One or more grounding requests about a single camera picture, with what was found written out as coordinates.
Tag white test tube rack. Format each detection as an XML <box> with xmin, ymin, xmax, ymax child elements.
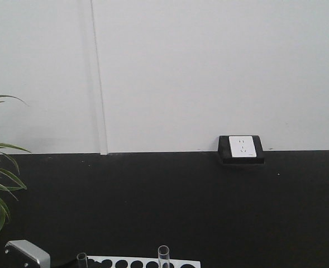
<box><xmin>88</xmin><ymin>256</ymin><xmax>201</xmax><ymax>267</ymax></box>

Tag green spider plant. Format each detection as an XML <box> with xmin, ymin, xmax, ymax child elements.
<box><xmin>0</xmin><ymin>142</ymin><xmax>30</xmax><ymax>232</ymax></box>

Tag clear glass test tube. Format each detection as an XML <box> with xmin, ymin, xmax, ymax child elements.
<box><xmin>158</xmin><ymin>245</ymin><xmax>170</xmax><ymax>268</ymax></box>
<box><xmin>76</xmin><ymin>252</ymin><xmax>88</xmax><ymax>268</ymax></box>

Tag black wall socket box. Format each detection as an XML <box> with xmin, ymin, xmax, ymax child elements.
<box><xmin>218</xmin><ymin>135</ymin><xmax>265</xmax><ymax>165</ymax></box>

